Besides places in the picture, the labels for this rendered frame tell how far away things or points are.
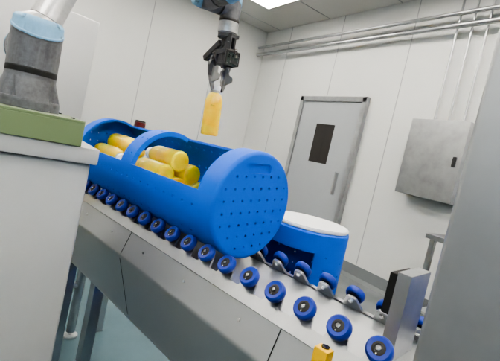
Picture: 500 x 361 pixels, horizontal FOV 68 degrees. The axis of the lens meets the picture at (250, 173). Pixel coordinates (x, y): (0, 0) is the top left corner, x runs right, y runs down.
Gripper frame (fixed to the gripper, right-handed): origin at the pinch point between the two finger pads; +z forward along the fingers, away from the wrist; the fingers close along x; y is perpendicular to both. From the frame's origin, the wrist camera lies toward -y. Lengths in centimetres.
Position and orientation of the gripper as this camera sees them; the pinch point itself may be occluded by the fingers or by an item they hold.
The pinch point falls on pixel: (216, 88)
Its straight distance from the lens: 146.8
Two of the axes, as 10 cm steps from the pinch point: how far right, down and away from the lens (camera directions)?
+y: 6.8, 1.9, -7.1
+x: 7.2, 0.4, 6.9
